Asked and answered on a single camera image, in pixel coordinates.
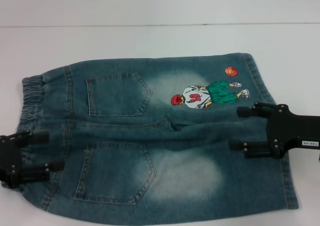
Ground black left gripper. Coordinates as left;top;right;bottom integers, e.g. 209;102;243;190
0;132;66;189

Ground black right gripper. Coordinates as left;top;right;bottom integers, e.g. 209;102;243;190
228;102;320;159

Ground blue denim shorts with embroidery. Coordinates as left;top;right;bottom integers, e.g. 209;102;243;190
1;52;301;226

